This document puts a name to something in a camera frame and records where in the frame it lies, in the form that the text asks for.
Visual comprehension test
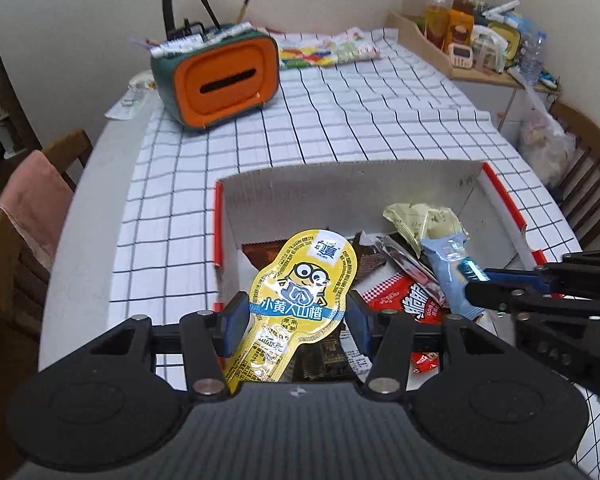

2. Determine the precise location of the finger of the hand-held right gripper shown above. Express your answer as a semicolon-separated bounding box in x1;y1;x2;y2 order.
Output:
465;281;600;319
485;247;600;293

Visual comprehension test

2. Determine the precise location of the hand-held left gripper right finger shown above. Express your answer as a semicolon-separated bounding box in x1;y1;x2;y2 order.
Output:
347;292;511;395

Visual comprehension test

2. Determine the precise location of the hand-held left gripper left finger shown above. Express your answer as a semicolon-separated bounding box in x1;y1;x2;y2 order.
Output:
87;291;251;401

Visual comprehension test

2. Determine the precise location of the dark brown snack packet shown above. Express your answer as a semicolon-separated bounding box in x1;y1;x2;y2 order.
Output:
292;342;358;383

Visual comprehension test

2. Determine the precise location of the light blue snack packet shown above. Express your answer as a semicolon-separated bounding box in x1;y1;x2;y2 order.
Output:
421;232;492;322

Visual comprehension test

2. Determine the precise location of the yellow cartoon snack packet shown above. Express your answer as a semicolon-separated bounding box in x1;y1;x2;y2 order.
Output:
224;229;359;397

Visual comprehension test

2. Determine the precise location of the copper foil snack packet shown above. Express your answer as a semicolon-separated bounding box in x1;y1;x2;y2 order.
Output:
242;231;390;281

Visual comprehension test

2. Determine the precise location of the silver black bar packet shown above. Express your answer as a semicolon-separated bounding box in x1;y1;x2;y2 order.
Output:
374;235;448;307

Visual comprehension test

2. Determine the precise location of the cream snack packet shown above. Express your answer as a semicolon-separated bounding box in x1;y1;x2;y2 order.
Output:
382;202;468;257

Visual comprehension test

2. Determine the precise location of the red cardboard box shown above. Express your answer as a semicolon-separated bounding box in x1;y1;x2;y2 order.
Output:
214;160;548;376

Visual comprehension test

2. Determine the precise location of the wooden slatted chair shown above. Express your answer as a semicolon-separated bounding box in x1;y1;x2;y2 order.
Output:
550;102;600;248

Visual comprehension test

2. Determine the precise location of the clear plastic bag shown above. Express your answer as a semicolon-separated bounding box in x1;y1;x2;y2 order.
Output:
517;82;577;188

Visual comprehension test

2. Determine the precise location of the black white checked tablecloth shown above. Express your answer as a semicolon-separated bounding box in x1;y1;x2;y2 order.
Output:
110;27;600;480

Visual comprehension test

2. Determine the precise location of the clear water bottle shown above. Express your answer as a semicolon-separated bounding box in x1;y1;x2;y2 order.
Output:
520;30;548;81

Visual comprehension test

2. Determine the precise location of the wooden chair with towel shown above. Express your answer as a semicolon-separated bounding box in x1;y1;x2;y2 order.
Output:
0;130;93;341

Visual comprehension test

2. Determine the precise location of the white kitchen timer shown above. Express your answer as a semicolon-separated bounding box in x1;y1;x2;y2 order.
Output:
447;42;473;68

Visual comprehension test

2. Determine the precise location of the pink towel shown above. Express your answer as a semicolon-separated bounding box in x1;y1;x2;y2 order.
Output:
0;150;76;271

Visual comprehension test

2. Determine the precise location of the yellow green tissue box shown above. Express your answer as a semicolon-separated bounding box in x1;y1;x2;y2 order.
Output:
487;22;522;63

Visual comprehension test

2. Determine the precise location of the orange green tissue box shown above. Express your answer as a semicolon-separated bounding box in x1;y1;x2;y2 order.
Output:
150;27;281;133

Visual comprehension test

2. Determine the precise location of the clear plastic packet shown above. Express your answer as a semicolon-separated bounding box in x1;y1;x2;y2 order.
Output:
105;72;156;121

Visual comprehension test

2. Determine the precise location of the wooden shelf with bottles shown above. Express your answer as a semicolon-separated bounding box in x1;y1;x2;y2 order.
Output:
387;10;563;95

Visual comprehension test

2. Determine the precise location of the white tube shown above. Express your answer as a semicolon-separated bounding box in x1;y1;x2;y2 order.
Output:
482;0;521;19

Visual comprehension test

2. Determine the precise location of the orange juice bottle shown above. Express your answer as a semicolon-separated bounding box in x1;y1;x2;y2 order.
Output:
425;0;451;46

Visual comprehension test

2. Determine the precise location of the colourful printed packet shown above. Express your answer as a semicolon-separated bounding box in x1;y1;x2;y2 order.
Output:
277;27;383;70

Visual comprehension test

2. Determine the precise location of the white marker pen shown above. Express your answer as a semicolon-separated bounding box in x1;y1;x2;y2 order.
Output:
150;22;253;58

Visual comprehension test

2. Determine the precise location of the dark calligraphy brush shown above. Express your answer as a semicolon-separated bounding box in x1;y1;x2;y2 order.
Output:
186;0;222;28

